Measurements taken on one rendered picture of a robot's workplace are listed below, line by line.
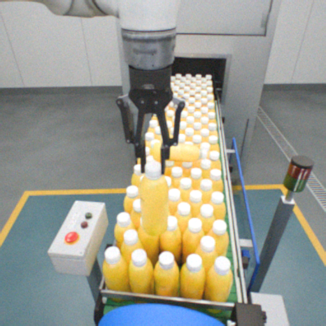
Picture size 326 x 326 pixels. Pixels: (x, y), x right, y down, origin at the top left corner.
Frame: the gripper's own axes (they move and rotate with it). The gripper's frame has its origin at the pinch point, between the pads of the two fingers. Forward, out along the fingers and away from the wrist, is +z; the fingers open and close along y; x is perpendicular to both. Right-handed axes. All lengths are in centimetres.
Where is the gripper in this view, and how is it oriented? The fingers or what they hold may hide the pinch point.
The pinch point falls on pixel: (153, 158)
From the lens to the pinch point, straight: 57.5
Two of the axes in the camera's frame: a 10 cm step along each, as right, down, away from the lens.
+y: 9.9, 0.6, -0.8
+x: 1.1, -5.9, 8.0
